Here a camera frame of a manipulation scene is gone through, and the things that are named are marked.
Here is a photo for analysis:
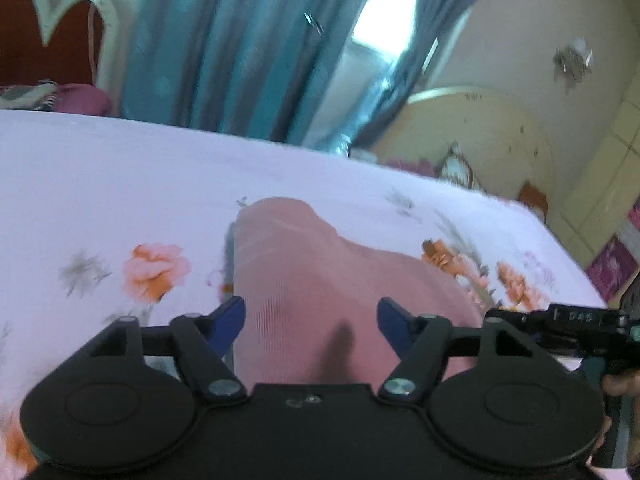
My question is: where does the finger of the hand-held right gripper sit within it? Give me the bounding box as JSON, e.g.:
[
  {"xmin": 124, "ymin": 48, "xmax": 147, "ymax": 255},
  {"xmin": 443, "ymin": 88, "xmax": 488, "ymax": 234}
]
[{"xmin": 485, "ymin": 307, "xmax": 551, "ymax": 344}]

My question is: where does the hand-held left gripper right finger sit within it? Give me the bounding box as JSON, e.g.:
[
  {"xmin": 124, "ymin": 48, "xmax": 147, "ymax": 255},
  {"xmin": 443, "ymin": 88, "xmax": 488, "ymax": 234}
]
[{"xmin": 377, "ymin": 296, "xmax": 565, "ymax": 406}]

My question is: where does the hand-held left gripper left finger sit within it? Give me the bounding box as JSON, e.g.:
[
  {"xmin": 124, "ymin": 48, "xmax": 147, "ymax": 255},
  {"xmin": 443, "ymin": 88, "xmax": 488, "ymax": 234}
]
[{"xmin": 75, "ymin": 296, "xmax": 247, "ymax": 406}]

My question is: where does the pink sweater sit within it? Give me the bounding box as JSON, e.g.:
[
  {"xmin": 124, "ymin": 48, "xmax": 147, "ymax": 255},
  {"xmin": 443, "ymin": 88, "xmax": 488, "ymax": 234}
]
[{"xmin": 233, "ymin": 197, "xmax": 487, "ymax": 387}]

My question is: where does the person's right hand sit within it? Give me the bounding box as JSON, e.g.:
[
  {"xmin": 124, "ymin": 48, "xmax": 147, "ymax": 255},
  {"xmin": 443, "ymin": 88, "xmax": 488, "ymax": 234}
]
[{"xmin": 589, "ymin": 368, "xmax": 640, "ymax": 466}]

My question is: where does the magenta floral cloth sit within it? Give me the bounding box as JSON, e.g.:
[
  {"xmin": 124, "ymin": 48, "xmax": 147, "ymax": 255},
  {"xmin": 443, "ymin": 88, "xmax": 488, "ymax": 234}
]
[{"xmin": 584, "ymin": 237, "xmax": 640, "ymax": 303}]

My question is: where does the orange patterned pillow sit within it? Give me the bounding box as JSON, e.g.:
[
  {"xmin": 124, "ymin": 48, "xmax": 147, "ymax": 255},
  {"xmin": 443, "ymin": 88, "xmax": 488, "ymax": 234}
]
[{"xmin": 517, "ymin": 183, "xmax": 549, "ymax": 222}]

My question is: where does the floral bed sheet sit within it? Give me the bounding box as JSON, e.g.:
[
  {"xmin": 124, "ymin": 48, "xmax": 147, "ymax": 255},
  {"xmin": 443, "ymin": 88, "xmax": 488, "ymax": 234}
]
[{"xmin": 0, "ymin": 108, "xmax": 610, "ymax": 480}]

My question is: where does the cream headboard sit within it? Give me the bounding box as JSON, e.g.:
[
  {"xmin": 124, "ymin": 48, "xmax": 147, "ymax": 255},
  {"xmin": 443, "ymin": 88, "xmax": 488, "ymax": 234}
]
[{"xmin": 372, "ymin": 86, "xmax": 558, "ymax": 223}]

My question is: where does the narrow blue tied curtain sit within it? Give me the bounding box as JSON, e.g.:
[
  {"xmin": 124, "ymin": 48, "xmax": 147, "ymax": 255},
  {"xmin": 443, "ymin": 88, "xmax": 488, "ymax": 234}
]
[{"xmin": 320, "ymin": 0, "xmax": 473, "ymax": 153}]

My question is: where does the pink pillow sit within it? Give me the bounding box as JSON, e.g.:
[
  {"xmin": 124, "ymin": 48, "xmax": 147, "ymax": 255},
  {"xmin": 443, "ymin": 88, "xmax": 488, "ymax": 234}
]
[{"xmin": 52, "ymin": 83, "xmax": 113, "ymax": 117}]

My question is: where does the wide blue patterned curtain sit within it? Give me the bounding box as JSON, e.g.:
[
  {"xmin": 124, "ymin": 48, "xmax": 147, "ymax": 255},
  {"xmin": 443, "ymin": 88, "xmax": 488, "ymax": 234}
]
[{"xmin": 119, "ymin": 0, "xmax": 388, "ymax": 147}]

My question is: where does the striped cloth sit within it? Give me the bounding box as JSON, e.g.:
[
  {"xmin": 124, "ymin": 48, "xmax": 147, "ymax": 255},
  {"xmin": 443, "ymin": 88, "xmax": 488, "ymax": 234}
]
[{"xmin": 0, "ymin": 79, "xmax": 60, "ymax": 111}]

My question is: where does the window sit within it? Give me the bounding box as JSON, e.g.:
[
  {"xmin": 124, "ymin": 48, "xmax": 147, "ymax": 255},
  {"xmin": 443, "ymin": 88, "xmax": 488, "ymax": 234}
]
[{"xmin": 350, "ymin": 0, "xmax": 427, "ymax": 78}]

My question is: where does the glass wall lamp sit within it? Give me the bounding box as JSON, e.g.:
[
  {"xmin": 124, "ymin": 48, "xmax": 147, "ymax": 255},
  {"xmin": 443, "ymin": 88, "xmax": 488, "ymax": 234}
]
[{"xmin": 552, "ymin": 37, "xmax": 595, "ymax": 83}]

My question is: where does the white charging cable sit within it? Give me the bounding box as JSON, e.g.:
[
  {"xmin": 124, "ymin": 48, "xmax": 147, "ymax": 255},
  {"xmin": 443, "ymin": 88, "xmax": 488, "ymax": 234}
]
[{"xmin": 86, "ymin": 0, "xmax": 101, "ymax": 88}]

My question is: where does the red headboard with white frame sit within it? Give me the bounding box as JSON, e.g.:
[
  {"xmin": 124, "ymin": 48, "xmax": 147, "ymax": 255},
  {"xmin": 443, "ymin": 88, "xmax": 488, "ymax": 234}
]
[{"xmin": 0, "ymin": 0, "xmax": 121, "ymax": 111}]

